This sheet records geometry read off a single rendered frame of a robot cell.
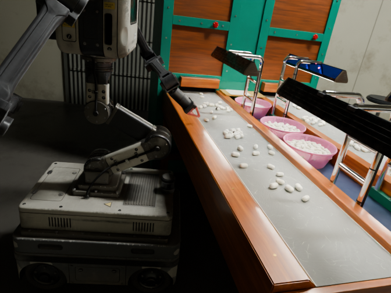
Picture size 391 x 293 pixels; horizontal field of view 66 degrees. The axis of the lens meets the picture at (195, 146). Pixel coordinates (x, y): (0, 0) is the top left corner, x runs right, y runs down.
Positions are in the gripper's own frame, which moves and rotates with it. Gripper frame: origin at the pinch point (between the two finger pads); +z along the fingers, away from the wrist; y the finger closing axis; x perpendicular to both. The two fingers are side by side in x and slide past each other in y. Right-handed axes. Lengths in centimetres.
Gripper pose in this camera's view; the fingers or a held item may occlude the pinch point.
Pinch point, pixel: (198, 115)
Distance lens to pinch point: 160.0
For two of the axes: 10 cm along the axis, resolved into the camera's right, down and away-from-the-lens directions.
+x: -7.3, 6.7, 1.6
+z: 6.5, 5.8, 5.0
